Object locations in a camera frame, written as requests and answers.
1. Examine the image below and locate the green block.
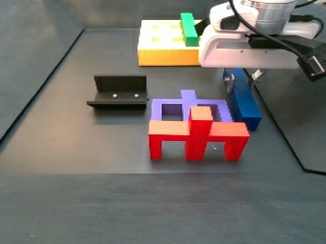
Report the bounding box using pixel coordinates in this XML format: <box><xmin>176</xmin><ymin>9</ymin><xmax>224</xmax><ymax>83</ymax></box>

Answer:
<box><xmin>179</xmin><ymin>12</ymin><xmax>199</xmax><ymax>47</ymax></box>

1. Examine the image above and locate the red three-legged piece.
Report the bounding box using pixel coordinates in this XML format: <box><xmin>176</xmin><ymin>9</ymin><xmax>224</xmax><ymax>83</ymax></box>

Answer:
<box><xmin>148</xmin><ymin>106</ymin><xmax>250</xmax><ymax>161</ymax></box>

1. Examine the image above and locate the yellow slotted board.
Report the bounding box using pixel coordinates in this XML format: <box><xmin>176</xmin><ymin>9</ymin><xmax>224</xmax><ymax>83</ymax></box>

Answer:
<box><xmin>137</xmin><ymin>20</ymin><xmax>200</xmax><ymax>67</ymax></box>

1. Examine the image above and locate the blue long block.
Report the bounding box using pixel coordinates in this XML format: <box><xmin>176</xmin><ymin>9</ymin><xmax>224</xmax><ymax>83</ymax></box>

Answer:
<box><xmin>223</xmin><ymin>69</ymin><xmax>262</xmax><ymax>131</ymax></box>

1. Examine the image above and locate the purple frame piece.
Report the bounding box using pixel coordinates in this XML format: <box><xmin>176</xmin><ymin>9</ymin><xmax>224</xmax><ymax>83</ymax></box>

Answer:
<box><xmin>149</xmin><ymin>90</ymin><xmax>232</xmax><ymax>122</ymax></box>

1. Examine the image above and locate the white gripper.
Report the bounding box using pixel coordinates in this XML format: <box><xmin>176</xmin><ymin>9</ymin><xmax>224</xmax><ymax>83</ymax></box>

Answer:
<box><xmin>197</xmin><ymin>1</ymin><xmax>319</xmax><ymax>94</ymax></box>

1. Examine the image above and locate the black cable with connector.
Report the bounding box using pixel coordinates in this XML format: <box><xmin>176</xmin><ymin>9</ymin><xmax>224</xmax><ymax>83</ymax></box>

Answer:
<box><xmin>228</xmin><ymin>0</ymin><xmax>326</xmax><ymax>83</ymax></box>

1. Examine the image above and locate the black angle bracket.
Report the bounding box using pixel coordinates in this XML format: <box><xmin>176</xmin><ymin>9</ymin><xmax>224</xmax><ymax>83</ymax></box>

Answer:
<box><xmin>87</xmin><ymin>74</ymin><xmax>148</xmax><ymax>110</ymax></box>

